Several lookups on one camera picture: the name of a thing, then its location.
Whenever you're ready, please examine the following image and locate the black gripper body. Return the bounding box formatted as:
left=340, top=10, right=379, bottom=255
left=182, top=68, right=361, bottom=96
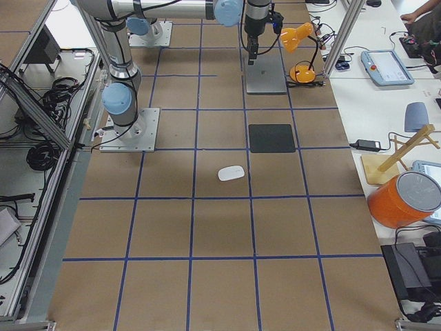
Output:
left=245, top=9, right=270, bottom=39

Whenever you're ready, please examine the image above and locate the white computer mouse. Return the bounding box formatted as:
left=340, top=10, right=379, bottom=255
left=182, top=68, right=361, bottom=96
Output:
left=218, top=165, right=245, bottom=181

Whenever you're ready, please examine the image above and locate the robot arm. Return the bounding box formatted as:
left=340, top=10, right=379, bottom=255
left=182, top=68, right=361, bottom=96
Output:
left=76, top=1, right=272, bottom=141
left=127, top=17, right=163, bottom=38

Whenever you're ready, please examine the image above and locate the silver laptop notebook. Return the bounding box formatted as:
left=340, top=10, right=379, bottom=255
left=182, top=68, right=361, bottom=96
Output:
left=244, top=54, right=287, bottom=95

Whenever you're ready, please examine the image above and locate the black mousepad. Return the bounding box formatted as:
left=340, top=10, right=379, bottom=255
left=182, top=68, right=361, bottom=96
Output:
left=248, top=124, right=296, bottom=153

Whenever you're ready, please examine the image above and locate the orange desk lamp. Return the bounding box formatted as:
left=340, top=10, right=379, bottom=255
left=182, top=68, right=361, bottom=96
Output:
left=280, top=22, right=318, bottom=86

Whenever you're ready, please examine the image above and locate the teach pendant tablet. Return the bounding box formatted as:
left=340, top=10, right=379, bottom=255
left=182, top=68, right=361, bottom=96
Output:
left=360, top=50, right=414, bottom=86

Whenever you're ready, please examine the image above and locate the black power adapter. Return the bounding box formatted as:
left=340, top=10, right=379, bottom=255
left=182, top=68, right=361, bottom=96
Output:
left=349, top=139, right=382, bottom=152

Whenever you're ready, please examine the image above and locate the wooden stand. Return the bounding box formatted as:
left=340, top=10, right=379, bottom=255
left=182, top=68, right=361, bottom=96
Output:
left=361, top=123, right=440, bottom=185

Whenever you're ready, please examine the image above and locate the grey chair back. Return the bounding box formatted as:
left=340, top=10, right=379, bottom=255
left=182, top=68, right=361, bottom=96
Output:
left=404, top=102, right=429, bottom=132

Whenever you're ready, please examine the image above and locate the orange cylindrical container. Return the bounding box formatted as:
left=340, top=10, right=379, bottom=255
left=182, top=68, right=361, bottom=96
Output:
left=367, top=171, right=432, bottom=228

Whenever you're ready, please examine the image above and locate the black box device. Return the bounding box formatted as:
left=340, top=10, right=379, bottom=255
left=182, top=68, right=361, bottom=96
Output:
left=381, top=243, right=433, bottom=302

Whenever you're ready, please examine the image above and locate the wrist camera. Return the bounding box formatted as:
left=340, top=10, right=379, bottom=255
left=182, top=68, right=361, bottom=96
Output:
left=270, top=10, right=284, bottom=35

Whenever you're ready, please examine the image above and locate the lamp power cable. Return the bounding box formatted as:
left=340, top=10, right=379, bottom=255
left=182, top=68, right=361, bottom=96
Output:
left=287, top=79, right=327, bottom=88

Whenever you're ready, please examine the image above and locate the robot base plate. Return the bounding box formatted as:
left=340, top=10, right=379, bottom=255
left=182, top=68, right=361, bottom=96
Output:
left=127, top=17, right=172, bottom=48
left=99, top=108, right=161, bottom=152

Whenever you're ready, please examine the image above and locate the aluminium frame post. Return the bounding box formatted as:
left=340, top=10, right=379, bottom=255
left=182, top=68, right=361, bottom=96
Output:
left=323, top=0, right=364, bottom=79

